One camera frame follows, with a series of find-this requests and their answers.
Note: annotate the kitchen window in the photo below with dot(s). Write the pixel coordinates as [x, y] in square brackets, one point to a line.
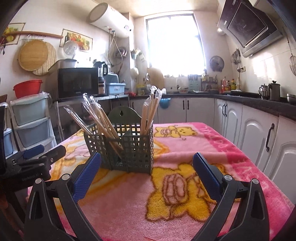
[175, 46]

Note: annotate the steel kettle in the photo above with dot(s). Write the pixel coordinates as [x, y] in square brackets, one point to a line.
[263, 92]

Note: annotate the black range hood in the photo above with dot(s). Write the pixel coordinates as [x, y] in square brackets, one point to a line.
[250, 28]

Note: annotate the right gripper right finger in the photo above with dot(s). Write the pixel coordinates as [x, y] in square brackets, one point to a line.
[251, 221]

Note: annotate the blue hanging trash bin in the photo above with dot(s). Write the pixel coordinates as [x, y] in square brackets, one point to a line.
[165, 103]

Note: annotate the round bamboo tray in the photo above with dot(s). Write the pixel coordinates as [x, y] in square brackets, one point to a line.
[37, 57]

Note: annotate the black microwave oven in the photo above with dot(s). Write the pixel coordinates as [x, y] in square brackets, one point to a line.
[65, 83]

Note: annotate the white lower kitchen cabinets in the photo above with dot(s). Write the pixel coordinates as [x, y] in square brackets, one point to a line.
[268, 140]

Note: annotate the plastic drawer storage tower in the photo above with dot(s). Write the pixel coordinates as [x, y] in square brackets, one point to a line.
[27, 124]

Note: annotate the hanging strainer ladle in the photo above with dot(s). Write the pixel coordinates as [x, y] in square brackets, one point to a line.
[292, 56]

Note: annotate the fruit picture on wall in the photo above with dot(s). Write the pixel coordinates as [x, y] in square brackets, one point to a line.
[85, 43]

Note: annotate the grey plastic dish bin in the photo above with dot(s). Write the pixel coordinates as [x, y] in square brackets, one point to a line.
[115, 88]

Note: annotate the wall exhaust fan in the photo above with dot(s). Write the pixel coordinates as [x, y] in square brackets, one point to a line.
[217, 64]

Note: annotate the bamboo chopsticks pair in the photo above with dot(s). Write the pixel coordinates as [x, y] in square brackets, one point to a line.
[77, 119]
[101, 120]
[149, 109]
[105, 129]

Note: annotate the metal shelf rack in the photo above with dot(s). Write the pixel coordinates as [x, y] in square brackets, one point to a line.
[84, 99]

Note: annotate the red plastic basin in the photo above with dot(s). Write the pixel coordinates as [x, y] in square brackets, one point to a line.
[27, 88]

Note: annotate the white water heater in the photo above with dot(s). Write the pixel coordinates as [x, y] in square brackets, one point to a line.
[105, 17]

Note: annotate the wooden cutting board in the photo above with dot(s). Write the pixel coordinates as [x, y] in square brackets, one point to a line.
[155, 77]

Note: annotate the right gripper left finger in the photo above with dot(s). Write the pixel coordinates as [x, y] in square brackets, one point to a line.
[53, 212]

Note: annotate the dark green utensil basket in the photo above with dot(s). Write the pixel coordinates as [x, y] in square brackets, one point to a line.
[130, 151]

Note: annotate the pink cartoon bear blanket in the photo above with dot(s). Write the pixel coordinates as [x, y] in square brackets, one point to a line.
[171, 203]

